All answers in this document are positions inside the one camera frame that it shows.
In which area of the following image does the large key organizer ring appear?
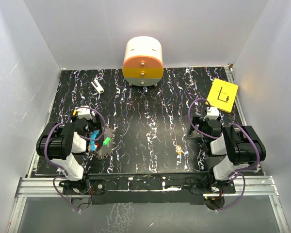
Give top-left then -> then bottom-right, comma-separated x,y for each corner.
87,124 -> 116,160

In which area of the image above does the yellow tagged key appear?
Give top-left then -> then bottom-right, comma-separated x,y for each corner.
176,145 -> 184,154

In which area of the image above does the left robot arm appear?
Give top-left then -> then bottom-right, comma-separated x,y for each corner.
36,114 -> 107,194

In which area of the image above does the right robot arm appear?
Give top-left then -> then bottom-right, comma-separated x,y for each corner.
188,116 -> 266,193

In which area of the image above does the green key tag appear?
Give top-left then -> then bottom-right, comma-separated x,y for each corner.
103,137 -> 111,146

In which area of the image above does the yellow book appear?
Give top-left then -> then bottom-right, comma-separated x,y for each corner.
207,78 -> 238,113

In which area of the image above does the white plastic clip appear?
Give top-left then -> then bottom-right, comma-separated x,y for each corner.
91,79 -> 104,94

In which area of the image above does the round three-drawer mini cabinet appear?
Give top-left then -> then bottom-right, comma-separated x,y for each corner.
122,36 -> 163,87

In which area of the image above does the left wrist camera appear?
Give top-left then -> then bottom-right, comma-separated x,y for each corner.
72,106 -> 92,120

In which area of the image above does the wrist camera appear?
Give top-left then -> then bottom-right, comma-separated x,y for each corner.
205,107 -> 219,120
72,106 -> 92,120

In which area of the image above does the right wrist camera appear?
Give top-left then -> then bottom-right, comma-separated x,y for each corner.
205,107 -> 219,120

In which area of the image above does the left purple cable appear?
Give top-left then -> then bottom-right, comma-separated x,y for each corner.
44,106 -> 106,211

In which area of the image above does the purple cable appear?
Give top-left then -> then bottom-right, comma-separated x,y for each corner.
188,98 -> 260,211
44,106 -> 106,211

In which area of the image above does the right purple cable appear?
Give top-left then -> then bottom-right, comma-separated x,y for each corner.
188,98 -> 260,211

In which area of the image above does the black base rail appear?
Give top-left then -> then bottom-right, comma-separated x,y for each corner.
59,172 -> 236,205

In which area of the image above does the aluminium frame rail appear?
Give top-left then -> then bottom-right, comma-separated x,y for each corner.
15,176 -> 279,198

